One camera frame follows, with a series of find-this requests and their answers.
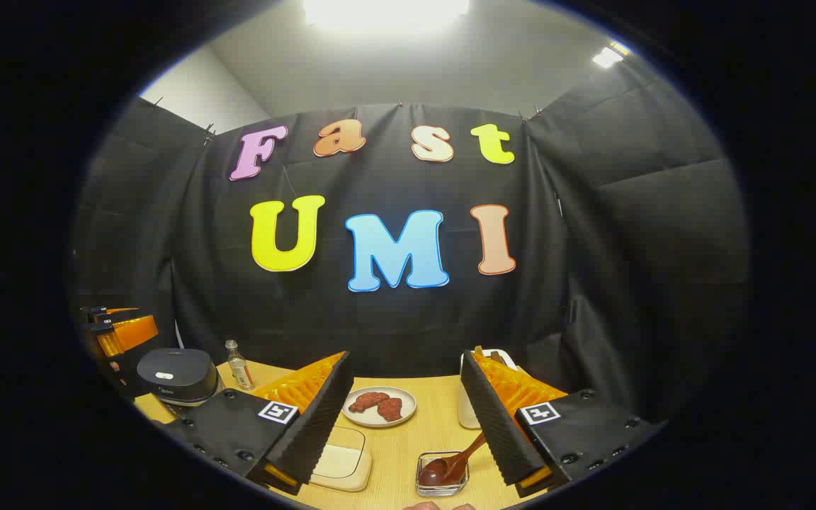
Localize round white plate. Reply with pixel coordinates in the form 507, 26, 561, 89
341, 386, 417, 428

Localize small clear bottle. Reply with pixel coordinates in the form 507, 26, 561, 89
225, 340, 255, 390

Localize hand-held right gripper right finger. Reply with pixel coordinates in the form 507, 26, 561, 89
460, 347, 666, 499

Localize black backdrop cloth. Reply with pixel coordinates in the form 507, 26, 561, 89
72, 96, 752, 426

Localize clear square chopstick holder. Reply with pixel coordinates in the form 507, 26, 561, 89
415, 451, 470, 497

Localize black and silver rice cooker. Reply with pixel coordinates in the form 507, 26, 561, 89
137, 347, 219, 407

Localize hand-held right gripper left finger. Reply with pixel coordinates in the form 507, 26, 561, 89
164, 351, 355, 497

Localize cream rectangular dish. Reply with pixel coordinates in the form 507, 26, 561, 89
309, 425, 373, 493

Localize dark wooden spoon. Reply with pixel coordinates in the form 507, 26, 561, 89
419, 432, 488, 488

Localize large ceiling light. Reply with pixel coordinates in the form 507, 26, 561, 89
302, 0, 471, 33

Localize small ceiling light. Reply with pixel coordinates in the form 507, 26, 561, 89
592, 41, 632, 69

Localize white ceramic utensil holder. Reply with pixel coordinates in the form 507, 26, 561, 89
458, 351, 520, 430

